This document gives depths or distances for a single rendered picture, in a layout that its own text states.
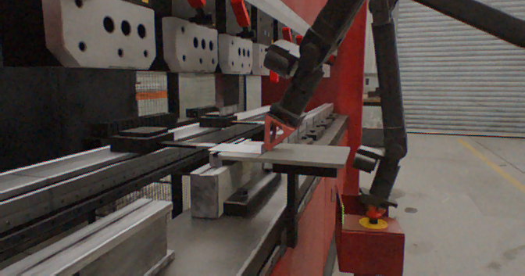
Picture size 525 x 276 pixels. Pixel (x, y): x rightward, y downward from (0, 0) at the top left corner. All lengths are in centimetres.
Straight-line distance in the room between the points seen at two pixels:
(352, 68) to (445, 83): 541
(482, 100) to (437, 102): 81
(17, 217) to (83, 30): 41
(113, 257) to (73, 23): 28
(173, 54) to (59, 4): 20
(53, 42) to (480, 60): 816
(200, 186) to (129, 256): 27
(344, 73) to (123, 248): 258
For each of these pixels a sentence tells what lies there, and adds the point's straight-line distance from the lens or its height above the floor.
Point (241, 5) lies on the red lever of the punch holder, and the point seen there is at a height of 130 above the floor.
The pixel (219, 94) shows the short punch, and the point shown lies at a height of 113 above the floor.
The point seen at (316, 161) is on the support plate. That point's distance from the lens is 71.
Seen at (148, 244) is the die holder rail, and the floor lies 93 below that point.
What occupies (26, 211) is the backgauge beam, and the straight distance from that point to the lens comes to 74.
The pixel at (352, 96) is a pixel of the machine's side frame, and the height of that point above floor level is 102.
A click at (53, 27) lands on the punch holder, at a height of 121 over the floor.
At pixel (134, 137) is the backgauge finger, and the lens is 91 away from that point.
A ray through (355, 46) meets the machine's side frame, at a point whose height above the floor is 141.
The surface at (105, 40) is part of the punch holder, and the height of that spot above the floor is 120.
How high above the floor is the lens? 116
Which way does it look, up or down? 9 degrees down
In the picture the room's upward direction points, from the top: straight up
